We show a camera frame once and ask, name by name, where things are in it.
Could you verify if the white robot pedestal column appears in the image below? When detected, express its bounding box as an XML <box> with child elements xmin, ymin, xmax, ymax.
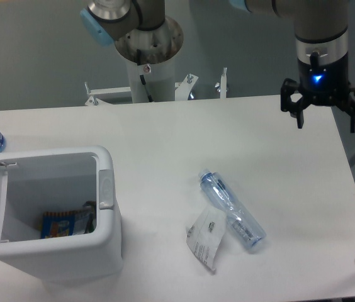
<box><xmin>114</xmin><ymin>16</ymin><xmax>185</xmax><ymax>104</ymax></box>

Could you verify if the clear plastic water bottle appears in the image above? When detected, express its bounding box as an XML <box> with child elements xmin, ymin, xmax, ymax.
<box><xmin>199</xmin><ymin>169</ymin><xmax>266</xmax><ymax>250</ymax></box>

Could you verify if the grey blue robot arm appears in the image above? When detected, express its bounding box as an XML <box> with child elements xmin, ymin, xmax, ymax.
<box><xmin>80</xmin><ymin>1</ymin><xmax>355</xmax><ymax>132</ymax></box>

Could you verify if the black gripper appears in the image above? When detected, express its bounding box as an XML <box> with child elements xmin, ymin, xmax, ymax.
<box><xmin>280</xmin><ymin>53</ymin><xmax>355</xmax><ymax>133</ymax></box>

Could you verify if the white plastic trash can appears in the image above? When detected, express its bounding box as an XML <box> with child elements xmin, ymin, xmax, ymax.
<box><xmin>0</xmin><ymin>146</ymin><xmax>123</xmax><ymax>281</ymax></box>

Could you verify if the colourful snack packet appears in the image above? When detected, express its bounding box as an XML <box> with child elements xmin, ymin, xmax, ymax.
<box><xmin>40</xmin><ymin>201</ymin><xmax>96</xmax><ymax>239</ymax></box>

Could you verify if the white metal table bracket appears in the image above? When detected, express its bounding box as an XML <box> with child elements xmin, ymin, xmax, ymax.
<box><xmin>84</xmin><ymin>67</ymin><xmax>230</xmax><ymax>107</ymax></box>

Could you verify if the clear printed plastic wrapper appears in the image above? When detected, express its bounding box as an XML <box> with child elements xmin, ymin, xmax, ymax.
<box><xmin>186</xmin><ymin>206</ymin><xmax>227</xmax><ymax>272</ymax></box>

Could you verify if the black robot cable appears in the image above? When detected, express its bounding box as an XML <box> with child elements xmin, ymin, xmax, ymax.
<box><xmin>136</xmin><ymin>48</ymin><xmax>154</xmax><ymax>103</ymax></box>

